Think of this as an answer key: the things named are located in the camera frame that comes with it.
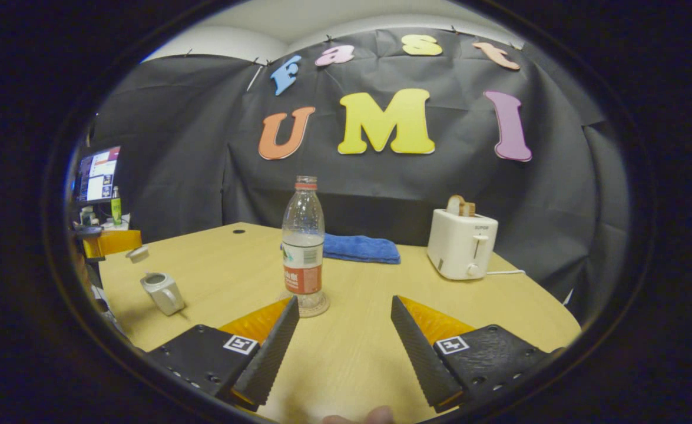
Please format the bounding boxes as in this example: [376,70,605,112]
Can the round brown coaster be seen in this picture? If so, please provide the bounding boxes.
[280,291,330,319]

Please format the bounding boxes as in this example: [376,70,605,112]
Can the blue towel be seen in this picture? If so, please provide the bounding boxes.
[322,233,401,264]

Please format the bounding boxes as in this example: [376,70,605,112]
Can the bread slice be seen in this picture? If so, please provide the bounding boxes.
[446,195,476,217]

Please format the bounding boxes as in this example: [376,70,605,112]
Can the computer monitor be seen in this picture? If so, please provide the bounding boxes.
[76,146,121,206]

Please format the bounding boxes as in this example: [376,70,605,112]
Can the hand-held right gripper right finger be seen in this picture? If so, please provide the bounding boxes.
[390,296,561,414]

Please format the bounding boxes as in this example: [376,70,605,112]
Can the white toaster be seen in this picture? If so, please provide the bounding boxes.
[427,208,499,280]

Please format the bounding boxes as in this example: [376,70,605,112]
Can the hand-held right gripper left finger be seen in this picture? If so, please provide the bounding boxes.
[145,296,300,412]

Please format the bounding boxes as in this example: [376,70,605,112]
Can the clear water bottle red label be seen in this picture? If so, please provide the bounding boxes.
[281,175,326,313]

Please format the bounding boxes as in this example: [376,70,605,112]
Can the black backdrop cloth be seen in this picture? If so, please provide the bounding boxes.
[81,26,632,319]

